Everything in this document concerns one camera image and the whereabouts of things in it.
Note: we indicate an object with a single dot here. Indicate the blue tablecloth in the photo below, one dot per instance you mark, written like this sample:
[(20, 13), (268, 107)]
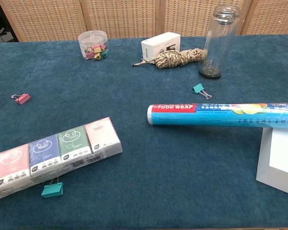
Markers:
[(134, 167)]

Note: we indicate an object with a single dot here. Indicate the yellow binder clip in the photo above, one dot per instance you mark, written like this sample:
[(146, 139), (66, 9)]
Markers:
[(97, 50)]

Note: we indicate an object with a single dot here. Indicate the small white cardboard box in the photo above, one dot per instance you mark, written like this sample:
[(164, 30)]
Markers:
[(158, 43)]

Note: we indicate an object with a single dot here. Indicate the pink binder clip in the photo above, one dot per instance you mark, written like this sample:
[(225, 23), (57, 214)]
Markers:
[(88, 55), (23, 98), (102, 47)]

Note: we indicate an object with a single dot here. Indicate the small teal binder clip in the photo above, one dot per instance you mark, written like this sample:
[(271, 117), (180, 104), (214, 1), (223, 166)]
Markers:
[(105, 53), (197, 88)]

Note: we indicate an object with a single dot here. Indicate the large teal binder clip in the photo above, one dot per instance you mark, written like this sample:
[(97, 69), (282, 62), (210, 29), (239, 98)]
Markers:
[(52, 190)]

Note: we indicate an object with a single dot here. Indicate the clear plastic round jar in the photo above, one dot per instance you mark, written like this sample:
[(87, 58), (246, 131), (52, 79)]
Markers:
[(92, 39)]

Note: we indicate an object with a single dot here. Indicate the multicolour tissue pack bundle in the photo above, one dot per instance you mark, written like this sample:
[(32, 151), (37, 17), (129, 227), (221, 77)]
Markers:
[(52, 155)]

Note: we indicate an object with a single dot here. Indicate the large white box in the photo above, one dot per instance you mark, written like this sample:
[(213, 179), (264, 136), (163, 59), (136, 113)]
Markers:
[(282, 153)]

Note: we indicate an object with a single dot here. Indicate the blue food wrap roll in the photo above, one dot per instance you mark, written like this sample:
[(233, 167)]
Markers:
[(206, 116)]

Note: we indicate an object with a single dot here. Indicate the wicker screen panel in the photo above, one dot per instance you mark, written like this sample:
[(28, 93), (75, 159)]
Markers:
[(271, 16), (120, 16), (43, 16), (189, 14)]

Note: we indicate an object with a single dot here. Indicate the tall clear glass bottle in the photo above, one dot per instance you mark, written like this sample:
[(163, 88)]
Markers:
[(220, 43)]

